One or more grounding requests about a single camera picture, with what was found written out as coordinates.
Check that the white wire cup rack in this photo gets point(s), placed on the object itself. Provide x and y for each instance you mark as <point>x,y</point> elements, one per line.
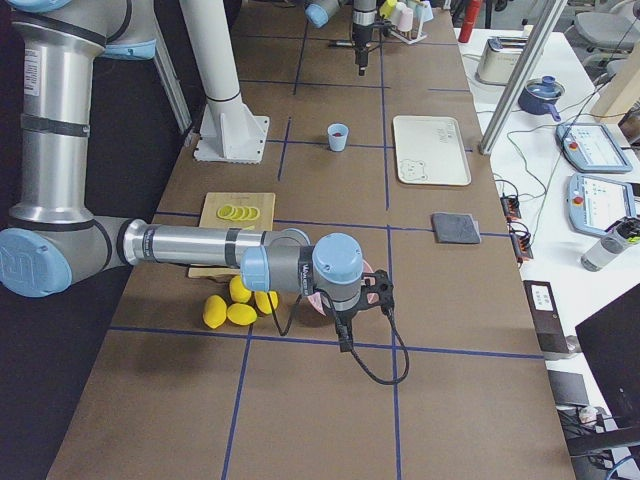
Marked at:
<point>416,35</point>

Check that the pink bowl of ice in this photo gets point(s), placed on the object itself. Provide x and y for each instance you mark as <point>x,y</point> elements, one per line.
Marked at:
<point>316,302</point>

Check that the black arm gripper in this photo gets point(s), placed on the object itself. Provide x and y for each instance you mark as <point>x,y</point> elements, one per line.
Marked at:
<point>361,31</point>

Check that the whole yellow lemon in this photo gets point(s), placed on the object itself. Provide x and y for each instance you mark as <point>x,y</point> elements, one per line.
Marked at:
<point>241,314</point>
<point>266,302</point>
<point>238,292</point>
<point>214,311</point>

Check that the pink cup on rack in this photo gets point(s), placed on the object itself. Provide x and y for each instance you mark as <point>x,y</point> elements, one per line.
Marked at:
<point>402,18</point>

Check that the blue teach pendant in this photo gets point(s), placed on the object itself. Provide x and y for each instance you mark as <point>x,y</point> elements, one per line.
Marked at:
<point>591,148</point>
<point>596,203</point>

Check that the yellow cup on rack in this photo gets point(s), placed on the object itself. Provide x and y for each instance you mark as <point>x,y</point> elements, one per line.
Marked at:
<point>386,8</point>

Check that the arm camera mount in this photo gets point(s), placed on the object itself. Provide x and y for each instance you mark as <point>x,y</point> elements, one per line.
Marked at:
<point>383,26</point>

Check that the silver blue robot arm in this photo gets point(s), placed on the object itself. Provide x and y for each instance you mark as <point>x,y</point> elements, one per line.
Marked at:
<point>363,18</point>
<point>53,241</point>

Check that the clear water bottle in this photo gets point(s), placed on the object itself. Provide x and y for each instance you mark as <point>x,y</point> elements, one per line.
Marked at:
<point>620,236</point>

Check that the brown box with label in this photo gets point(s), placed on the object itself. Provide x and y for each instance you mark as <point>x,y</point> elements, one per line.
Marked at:
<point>546,320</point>

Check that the blue pot with lid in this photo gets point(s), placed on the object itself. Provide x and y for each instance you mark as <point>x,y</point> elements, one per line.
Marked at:
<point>539,97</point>

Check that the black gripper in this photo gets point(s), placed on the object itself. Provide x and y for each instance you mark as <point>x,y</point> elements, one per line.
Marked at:
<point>345,318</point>

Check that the aluminium frame post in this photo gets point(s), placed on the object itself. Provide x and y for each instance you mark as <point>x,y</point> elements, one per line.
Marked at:
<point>524,67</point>

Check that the cream toaster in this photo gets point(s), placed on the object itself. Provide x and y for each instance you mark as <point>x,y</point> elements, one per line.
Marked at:
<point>498,60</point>

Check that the light blue plastic cup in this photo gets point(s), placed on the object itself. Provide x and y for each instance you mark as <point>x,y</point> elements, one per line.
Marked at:
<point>337,144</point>

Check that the black monitor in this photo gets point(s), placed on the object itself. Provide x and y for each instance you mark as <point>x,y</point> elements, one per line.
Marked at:
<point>609,340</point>

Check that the grey folded cloth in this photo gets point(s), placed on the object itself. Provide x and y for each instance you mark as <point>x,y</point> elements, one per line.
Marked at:
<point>455,228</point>

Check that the wooden cutting board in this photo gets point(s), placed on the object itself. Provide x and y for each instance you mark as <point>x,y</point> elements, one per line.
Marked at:
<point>264,201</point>

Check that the red bottle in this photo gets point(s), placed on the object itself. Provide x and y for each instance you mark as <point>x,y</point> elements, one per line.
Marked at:
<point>470,14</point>

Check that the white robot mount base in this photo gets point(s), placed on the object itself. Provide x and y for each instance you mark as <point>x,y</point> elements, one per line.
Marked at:
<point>231,134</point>

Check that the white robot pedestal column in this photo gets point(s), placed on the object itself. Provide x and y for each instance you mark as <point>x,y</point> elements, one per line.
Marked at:
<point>208,30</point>

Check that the white bear serving tray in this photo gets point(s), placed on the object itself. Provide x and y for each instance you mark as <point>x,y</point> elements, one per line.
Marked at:
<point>430,151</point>

